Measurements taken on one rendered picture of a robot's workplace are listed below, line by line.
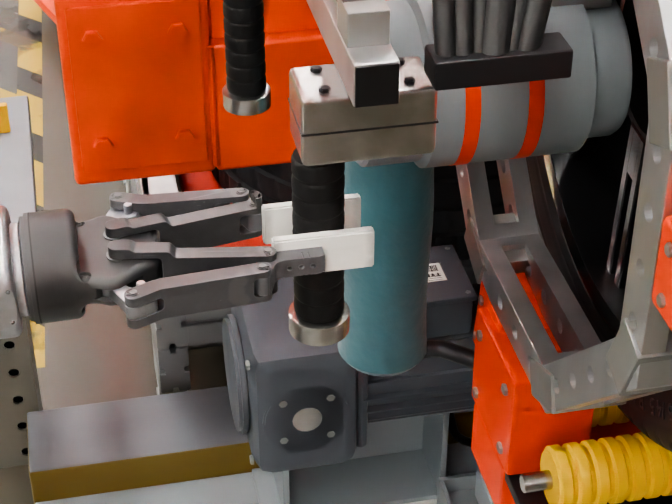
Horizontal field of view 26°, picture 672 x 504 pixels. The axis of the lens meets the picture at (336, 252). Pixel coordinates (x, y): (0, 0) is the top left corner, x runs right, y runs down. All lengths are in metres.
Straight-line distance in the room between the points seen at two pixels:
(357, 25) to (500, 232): 0.51
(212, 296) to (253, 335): 0.66
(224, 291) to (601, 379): 0.31
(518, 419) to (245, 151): 0.52
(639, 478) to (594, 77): 0.36
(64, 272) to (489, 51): 0.31
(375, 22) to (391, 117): 0.07
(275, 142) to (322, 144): 0.73
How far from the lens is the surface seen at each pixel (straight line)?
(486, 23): 0.92
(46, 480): 1.89
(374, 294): 1.37
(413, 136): 0.95
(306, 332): 1.03
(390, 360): 1.42
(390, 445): 1.92
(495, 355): 1.34
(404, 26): 1.11
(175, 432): 1.91
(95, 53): 1.58
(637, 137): 1.26
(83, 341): 2.29
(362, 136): 0.94
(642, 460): 1.29
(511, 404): 1.31
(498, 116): 1.12
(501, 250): 1.37
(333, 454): 1.68
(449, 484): 1.79
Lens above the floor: 1.39
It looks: 35 degrees down
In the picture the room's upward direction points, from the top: straight up
